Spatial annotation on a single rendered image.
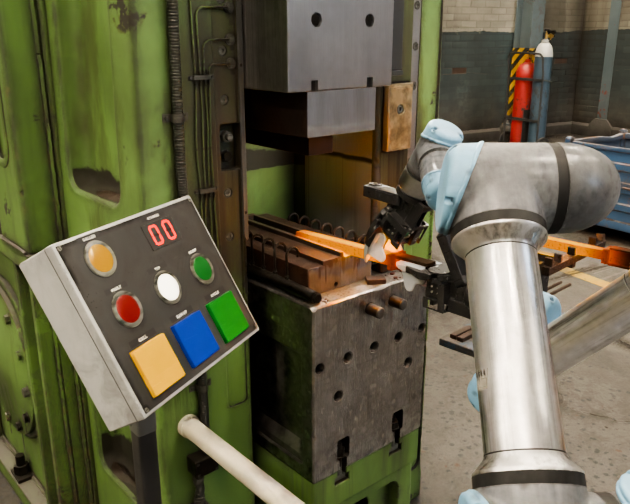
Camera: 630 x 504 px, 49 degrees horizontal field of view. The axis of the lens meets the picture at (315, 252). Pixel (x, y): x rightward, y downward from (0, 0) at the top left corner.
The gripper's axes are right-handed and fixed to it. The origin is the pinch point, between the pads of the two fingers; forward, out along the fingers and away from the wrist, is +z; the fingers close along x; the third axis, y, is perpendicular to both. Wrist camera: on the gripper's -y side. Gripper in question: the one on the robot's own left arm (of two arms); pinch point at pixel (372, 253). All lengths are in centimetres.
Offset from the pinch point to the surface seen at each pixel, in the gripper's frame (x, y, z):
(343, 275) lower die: -1.7, -3.2, 9.8
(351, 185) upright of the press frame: 22.7, -30.5, 9.0
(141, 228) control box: -56, -6, -16
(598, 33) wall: 856, -379, 165
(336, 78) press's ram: -4.4, -25.0, -29.3
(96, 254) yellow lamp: -67, 0, -18
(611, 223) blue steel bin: 373, -67, 137
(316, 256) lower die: -6.9, -8.7, 7.3
